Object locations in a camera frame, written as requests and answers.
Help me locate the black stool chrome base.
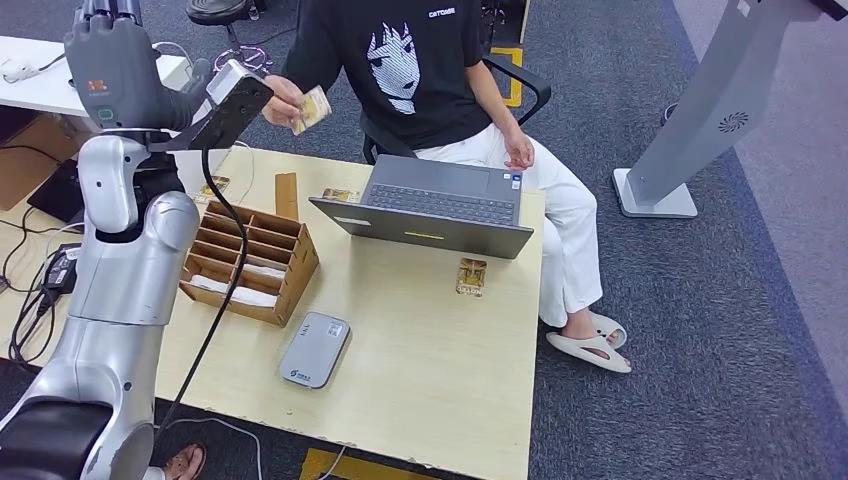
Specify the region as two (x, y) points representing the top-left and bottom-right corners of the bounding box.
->
(185, 0), (274, 75)

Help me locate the white power cable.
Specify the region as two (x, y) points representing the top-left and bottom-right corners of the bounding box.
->
(165, 415), (265, 480)

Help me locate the grey kiosk stand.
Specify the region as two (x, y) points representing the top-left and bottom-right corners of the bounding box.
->
(610, 0), (848, 220)

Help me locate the black router with antennas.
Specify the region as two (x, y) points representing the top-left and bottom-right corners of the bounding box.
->
(26, 158), (91, 225)

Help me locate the black office chair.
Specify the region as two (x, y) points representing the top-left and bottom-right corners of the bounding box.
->
(357, 52), (552, 167)

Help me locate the person's left hand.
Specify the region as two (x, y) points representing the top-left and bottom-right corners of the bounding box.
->
(502, 129), (535, 172)

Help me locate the beige slipper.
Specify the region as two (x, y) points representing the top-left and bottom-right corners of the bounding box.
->
(545, 331), (633, 376)
(589, 312), (629, 350)

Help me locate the white corded device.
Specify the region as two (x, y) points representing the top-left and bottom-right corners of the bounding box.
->
(0, 52), (68, 85)

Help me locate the person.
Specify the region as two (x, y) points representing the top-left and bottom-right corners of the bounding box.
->
(261, 0), (633, 376)
(142, 442), (208, 480)

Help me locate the wooden card organiser box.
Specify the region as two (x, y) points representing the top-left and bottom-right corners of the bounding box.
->
(178, 200), (321, 329)

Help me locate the person's right hand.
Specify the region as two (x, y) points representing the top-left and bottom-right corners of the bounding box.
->
(261, 74), (313, 130)

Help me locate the grey laptop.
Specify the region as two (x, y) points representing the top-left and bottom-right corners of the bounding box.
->
(308, 154), (535, 261)

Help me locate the white charger cable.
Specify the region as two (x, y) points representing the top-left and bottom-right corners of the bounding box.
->
(228, 140), (256, 203)

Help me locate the yellow floor tape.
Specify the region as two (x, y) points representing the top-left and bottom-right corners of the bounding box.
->
(488, 44), (525, 109)
(299, 448), (439, 480)

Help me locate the black power cable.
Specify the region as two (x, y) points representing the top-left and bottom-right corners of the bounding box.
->
(0, 145), (64, 367)

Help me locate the black power adapter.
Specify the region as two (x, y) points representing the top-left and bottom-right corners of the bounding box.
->
(40, 243), (82, 296)

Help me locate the white desk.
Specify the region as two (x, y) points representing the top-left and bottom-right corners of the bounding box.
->
(0, 36), (230, 197)

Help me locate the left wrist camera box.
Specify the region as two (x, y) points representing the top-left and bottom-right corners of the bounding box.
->
(148, 59), (276, 154)

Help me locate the black camera cable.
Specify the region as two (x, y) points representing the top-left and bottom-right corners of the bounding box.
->
(153, 146), (250, 440)

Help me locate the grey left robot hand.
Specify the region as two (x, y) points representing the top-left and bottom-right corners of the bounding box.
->
(64, 0), (213, 134)

